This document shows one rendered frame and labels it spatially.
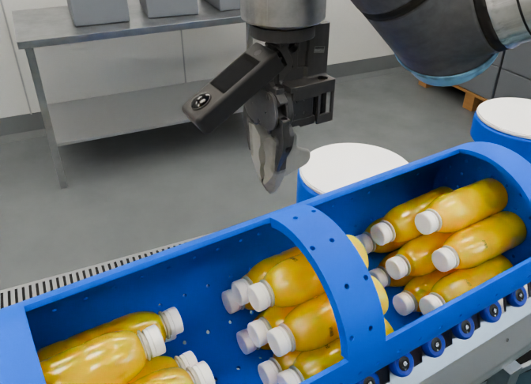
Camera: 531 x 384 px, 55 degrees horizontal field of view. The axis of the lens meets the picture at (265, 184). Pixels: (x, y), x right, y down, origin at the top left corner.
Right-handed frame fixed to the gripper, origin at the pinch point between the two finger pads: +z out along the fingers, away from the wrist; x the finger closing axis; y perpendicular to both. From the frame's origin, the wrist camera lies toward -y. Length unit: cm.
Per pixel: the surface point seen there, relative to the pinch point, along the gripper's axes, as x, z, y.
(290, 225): 0.5, 8.5, 4.4
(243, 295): 2.9, 20.6, -2.0
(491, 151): 0.1, 8.3, 46.6
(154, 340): -2.3, 16.1, -17.6
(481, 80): 183, 105, 305
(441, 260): -6.1, 21.7, 30.8
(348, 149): 41, 28, 51
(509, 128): 28, 28, 97
